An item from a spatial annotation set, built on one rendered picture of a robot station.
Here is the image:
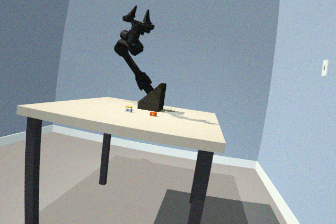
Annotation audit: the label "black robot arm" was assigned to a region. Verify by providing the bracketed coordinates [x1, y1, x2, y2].
[114, 30, 153, 94]

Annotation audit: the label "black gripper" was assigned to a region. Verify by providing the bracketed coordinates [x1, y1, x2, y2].
[122, 6, 155, 36]

